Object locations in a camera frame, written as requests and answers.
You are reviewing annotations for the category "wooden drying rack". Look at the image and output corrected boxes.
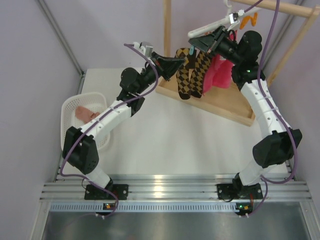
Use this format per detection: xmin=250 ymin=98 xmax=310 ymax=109
xmin=155 ymin=0 xmax=320 ymax=126

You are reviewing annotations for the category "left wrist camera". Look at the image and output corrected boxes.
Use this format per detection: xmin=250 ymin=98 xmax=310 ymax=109
xmin=133 ymin=41 xmax=154 ymax=59

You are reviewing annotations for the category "white perforated plastic basket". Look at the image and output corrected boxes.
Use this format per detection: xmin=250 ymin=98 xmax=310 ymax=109
xmin=60 ymin=92 xmax=107 ymax=149

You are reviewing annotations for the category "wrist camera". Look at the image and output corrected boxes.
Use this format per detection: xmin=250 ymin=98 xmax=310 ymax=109
xmin=228 ymin=9 xmax=245 ymax=31
xmin=133 ymin=41 xmax=154 ymax=59

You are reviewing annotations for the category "magenta pink cloth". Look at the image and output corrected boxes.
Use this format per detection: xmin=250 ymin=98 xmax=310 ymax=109
xmin=202 ymin=32 xmax=238 ymax=96

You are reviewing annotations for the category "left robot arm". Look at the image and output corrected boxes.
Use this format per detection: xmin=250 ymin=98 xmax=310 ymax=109
xmin=62 ymin=52 xmax=185 ymax=199

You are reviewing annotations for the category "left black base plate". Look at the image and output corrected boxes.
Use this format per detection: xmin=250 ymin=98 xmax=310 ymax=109
xmin=83 ymin=182 xmax=129 ymax=201

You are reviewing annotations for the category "teal clothes clip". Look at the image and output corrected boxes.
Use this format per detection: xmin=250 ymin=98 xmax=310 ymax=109
xmin=189 ymin=45 xmax=195 ymax=56

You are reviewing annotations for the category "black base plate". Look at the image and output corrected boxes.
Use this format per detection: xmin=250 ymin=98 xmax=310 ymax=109
xmin=83 ymin=182 xmax=129 ymax=201
xmin=216 ymin=183 xmax=263 ymax=202

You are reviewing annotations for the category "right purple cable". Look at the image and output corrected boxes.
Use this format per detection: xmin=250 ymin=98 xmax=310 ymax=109
xmin=243 ymin=0 xmax=299 ymax=218

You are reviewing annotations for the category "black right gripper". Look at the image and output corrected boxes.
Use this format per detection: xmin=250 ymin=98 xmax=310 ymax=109
xmin=189 ymin=25 xmax=243 ymax=66

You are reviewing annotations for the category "brown yellow argyle sock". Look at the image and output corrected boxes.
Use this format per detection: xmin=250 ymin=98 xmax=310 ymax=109
xmin=189 ymin=51 xmax=212 ymax=99
xmin=175 ymin=47 xmax=197 ymax=100

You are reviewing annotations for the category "pink sock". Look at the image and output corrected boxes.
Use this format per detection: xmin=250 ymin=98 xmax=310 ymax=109
xmin=75 ymin=106 xmax=100 ymax=124

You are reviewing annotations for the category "white plastic clip hanger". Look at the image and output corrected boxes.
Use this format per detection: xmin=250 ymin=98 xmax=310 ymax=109
xmin=187 ymin=0 xmax=261 ymax=39

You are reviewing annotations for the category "aluminium mounting rail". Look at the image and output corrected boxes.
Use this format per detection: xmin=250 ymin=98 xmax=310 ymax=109
xmin=40 ymin=174 xmax=312 ymax=202

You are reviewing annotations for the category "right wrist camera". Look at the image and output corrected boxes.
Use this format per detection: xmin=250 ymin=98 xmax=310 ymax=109
xmin=228 ymin=9 xmax=245 ymax=31

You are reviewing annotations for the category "grey slotted cable duct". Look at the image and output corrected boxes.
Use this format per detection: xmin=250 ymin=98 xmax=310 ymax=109
xmin=50 ymin=201 xmax=252 ymax=213

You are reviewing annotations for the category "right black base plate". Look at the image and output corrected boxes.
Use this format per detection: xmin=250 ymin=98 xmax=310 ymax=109
xmin=216 ymin=183 xmax=263 ymax=202

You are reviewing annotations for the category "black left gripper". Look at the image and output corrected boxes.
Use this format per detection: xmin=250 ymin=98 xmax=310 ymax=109
xmin=135 ymin=51 xmax=185 ymax=94

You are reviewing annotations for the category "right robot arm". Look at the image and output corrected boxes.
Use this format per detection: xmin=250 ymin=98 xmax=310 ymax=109
xmin=188 ymin=25 xmax=302 ymax=200

